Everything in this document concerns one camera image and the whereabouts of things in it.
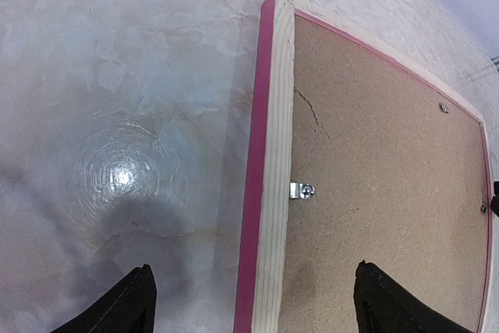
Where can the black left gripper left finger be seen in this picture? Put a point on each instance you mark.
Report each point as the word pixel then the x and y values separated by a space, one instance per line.
pixel 129 306

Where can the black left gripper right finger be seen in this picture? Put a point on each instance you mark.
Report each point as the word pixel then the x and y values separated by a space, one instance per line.
pixel 382 305

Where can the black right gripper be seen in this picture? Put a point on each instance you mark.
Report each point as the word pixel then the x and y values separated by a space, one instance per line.
pixel 494 204

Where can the brown backing board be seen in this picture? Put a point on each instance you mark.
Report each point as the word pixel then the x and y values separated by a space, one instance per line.
pixel 397 183

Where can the pink wooden picture frame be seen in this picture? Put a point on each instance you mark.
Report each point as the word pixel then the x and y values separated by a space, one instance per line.
pixel 265 213

